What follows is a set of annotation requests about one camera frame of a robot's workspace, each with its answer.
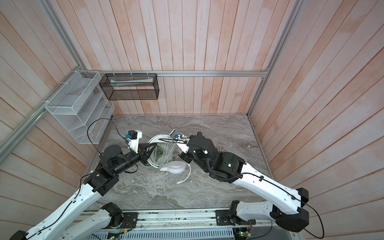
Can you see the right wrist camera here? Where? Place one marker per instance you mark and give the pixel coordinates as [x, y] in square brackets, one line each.
[180, 140]

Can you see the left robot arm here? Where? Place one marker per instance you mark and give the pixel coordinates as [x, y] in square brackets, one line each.
[112, 163]

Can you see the aluminium frame bar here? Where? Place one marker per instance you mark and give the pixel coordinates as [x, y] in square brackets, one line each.
[261, 73]

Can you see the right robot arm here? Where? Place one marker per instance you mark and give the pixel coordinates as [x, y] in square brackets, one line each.
[283, 206]

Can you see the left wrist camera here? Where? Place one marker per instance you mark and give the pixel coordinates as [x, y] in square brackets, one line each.
[133, 137]

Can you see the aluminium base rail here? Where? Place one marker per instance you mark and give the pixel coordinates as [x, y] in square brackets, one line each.
[181, 224]

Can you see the white headphones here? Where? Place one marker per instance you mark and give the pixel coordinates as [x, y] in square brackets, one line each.
[173, 167]

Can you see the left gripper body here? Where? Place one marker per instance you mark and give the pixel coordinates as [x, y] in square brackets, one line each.
[141, 157]

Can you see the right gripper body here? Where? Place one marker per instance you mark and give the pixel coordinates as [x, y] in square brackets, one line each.
[203, 165]

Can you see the green headphones with cable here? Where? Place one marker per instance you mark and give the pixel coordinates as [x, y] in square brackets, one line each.
[164, 154]

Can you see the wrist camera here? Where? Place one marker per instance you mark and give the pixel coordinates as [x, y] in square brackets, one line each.
[180, 140]
[133, 137]

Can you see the black wire mesh basket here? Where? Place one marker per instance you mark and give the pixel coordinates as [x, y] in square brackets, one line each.
[130, 86]

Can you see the white wire mesh shelf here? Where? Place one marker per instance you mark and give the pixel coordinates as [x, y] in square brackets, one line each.
[81, 110]

